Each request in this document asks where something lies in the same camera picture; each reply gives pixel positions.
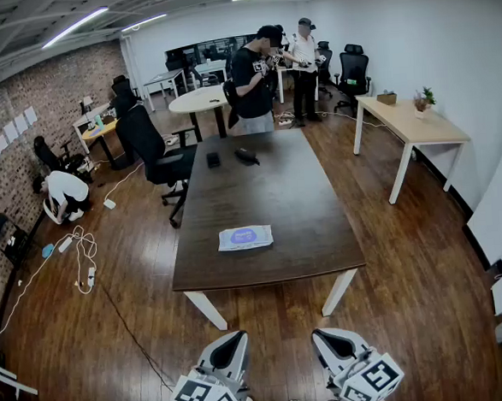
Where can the green potted plant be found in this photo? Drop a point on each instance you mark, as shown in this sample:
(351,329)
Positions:
(429,95)

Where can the brown box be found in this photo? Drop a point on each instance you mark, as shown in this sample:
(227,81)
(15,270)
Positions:
(108,119)

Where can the desk lamp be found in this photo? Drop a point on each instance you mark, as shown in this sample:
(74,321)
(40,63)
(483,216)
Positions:
(87,101)

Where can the round white table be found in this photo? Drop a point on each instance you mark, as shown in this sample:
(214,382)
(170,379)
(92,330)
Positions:
(199,98)

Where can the blue round pad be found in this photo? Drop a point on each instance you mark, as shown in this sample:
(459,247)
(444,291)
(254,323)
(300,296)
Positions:
(49,251)

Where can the dark wooden table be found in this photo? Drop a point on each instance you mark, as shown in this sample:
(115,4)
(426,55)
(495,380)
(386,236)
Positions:
(275,185)

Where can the large black office chair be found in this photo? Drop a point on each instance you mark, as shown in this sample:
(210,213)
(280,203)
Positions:
(153,151)

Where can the purple wet wipe lid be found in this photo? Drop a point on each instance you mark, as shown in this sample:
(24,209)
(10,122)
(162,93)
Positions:
(244,235)

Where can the beige table white legs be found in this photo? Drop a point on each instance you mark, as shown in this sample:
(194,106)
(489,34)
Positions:
(408,120)

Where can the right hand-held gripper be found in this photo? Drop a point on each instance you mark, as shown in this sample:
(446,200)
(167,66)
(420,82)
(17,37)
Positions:
(371,382)

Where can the dark glass window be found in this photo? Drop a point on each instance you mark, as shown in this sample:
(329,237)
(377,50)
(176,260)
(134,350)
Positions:
(206,50)

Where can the white desk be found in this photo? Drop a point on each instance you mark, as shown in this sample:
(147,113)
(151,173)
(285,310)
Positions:
(92,114)
(209,65)

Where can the small beige desk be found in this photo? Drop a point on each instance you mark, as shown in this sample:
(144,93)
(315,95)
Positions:
(284,69)

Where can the pink potted plant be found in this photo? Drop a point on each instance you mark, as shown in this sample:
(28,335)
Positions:
(420,106)

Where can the white wet wipe pack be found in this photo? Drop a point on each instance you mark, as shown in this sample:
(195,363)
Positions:
(245,243)

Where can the white power strip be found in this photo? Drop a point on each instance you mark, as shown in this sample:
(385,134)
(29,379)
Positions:
(285,122)
(91,276)
(110,204)
(65,244)

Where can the white paper sheet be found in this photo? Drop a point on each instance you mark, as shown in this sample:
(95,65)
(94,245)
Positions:
(11,132)
(21,124)
(0,145)
(31,115)

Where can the wooden tissue box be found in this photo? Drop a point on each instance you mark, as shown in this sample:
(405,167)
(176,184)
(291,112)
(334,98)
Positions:
(386,99)

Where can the green bottle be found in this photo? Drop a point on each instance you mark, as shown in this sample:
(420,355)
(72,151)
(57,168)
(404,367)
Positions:
(98,120)

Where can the white plastic container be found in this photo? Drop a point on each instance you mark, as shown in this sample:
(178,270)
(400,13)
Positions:
(52,213)

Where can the black wallet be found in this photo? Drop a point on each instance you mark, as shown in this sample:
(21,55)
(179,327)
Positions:
(213,159)

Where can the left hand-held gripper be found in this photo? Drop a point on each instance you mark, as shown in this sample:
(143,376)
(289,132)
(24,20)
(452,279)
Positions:
(204,395)

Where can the black folding chair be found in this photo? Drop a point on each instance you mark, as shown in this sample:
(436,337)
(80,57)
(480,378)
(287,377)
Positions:
(9,242)

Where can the yellow round table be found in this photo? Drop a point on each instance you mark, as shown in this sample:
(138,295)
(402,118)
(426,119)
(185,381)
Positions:
(100,131)

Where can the grey desk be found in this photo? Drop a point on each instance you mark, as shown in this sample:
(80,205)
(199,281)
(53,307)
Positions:
(165,76)

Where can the black glasses case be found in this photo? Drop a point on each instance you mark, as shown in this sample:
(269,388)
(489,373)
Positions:
(246,155)

